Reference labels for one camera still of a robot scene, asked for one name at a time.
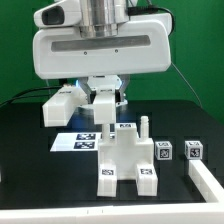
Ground white U-shaped fence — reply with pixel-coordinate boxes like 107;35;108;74
0;160;224;224

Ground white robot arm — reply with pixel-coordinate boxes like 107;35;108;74
33;0;175;101

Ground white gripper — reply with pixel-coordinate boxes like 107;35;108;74
33;17;172;104

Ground white tagged nut cube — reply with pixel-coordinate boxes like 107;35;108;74
185;140;203;159
155;141;172;160

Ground white chair back frame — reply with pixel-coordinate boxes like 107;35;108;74
42;86;116;127

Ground white base tag plate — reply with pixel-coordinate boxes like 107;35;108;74
49;132;116;153

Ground white chair seat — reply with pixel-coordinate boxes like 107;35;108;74
98;116;154;180

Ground black cables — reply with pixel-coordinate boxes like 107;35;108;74
0;85;64;108

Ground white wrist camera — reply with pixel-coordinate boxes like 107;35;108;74
34;0;82;28

